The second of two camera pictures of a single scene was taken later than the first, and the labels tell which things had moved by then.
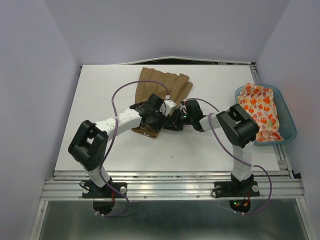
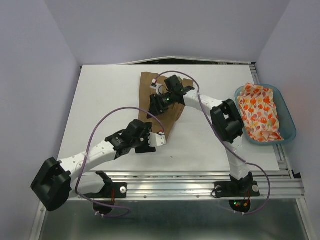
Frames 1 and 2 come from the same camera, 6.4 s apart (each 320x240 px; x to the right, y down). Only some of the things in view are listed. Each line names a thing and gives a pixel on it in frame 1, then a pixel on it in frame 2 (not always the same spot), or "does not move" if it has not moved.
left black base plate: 91,190 does not move
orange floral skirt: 259,101 does not move
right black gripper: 173,123 to 156,106
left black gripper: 158,126 to 145,147
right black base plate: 236,188 does not move
